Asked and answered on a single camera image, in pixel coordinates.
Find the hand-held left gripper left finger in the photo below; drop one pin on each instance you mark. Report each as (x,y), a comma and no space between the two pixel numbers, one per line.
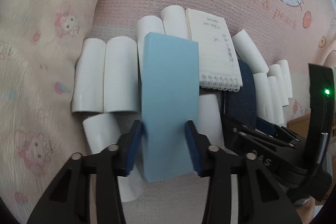
(134,146)

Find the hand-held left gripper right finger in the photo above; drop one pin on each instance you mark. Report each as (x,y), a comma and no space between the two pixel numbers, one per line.
(193,151)

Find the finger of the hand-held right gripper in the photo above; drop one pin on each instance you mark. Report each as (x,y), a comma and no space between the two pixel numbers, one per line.
(262,124)
(241,134)

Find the navy glasses case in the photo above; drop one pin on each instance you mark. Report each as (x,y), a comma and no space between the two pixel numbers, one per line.
(240,98)

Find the plain light blue box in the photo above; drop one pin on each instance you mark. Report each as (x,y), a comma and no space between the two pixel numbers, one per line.
(169,98)

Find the person's right forearm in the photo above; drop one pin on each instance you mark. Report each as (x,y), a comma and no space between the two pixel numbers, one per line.
(308,214)

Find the pile of white paper tubes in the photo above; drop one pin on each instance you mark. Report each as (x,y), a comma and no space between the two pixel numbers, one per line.
(119,74)

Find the white spiral notebook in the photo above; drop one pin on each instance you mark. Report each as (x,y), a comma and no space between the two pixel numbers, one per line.
(215,50)

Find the cream floral pillow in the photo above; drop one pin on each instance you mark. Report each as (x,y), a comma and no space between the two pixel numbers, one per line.
(39,69)

